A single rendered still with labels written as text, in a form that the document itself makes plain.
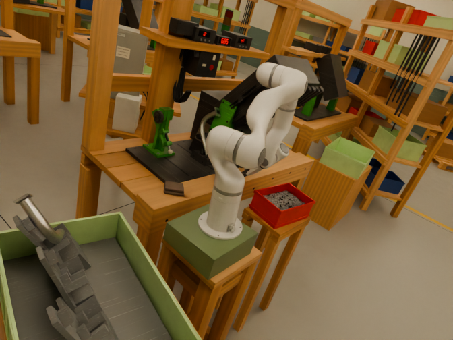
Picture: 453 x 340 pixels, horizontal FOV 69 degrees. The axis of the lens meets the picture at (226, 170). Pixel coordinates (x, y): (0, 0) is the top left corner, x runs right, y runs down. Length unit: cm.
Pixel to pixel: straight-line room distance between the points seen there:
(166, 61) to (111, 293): 128
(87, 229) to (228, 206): 53
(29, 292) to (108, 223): 35
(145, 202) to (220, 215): 40
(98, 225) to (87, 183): 72
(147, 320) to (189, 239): 34
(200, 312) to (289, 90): 96
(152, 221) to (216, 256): 41
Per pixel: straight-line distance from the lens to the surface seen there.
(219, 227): 136
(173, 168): 187
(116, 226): 140
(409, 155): 445
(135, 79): 203
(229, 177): 126
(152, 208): 153
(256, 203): 186
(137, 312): 119
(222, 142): 121
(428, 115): 434
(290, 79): 140
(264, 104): 131
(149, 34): 194
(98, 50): 177
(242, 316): 224
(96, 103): 185
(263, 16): 1245
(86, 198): 212
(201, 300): 144
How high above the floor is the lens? 178
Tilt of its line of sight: 26 degrees down
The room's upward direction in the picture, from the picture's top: 17 degrees clockwise
